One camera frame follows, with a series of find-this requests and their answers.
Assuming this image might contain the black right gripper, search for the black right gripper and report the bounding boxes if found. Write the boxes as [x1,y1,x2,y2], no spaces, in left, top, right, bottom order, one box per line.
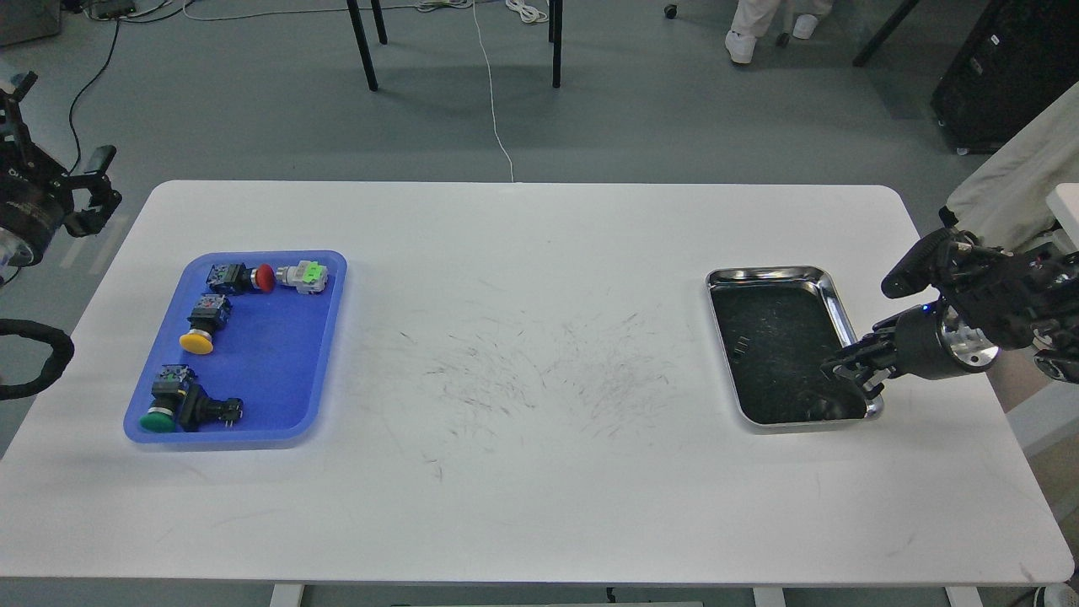
[819,306,1001,399]

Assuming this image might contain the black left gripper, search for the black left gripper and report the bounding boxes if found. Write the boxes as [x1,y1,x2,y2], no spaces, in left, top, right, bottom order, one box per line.
[1,72,122,266]

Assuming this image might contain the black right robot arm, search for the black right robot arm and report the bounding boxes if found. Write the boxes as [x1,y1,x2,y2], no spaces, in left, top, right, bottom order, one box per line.
[821,227,1078,400]

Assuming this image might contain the silver metal tray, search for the silver metal tray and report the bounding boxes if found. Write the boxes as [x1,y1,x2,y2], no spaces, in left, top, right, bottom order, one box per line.
[706,266,885,432]

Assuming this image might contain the blue plastic tray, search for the blue plastic tray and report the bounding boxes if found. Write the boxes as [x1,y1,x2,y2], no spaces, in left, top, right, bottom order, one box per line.
[123,250,347,449]

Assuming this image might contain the beige fabric cover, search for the beige fabric cover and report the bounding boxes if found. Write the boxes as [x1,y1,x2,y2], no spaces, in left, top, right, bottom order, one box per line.
[944,88,1078,250]

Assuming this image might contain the white sneaker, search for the white sneaker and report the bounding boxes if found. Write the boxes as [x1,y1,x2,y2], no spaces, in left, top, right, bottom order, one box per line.
[724,30,759,66]
[791,13,820,40]

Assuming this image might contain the black equipment case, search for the black equipment case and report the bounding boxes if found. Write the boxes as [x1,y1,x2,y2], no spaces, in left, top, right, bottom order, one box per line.
[930,1,1078,155]

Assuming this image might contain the black chair legs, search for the black chair legs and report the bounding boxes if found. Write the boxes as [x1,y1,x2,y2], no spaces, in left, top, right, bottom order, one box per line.
[346,0,564,92]

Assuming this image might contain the black floor cable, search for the black floor cable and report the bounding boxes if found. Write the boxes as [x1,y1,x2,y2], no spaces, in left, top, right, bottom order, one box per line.
[63,0,140,169]

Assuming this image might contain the yellow push button switch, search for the yellow push button switch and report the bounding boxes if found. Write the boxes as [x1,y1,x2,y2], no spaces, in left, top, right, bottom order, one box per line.
[178,293,233,355]

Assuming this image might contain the red push button switch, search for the red push button switch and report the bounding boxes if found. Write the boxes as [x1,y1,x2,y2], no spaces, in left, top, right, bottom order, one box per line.
[205,264,276,295]

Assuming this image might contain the green push button switch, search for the green push button switch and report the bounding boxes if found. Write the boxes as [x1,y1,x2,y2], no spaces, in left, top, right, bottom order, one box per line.
[138,364,197,433]

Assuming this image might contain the black switch block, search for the black switch block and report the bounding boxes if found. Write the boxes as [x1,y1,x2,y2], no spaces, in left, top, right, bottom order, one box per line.
[193,396,244,427]

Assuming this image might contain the green and white switch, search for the green and white switch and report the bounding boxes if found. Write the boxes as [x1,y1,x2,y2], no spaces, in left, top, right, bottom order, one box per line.
[274,259,329,295]

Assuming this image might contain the white floor cable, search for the white floor cable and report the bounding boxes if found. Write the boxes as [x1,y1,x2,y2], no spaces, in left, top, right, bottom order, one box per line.
[183,0,550,183]

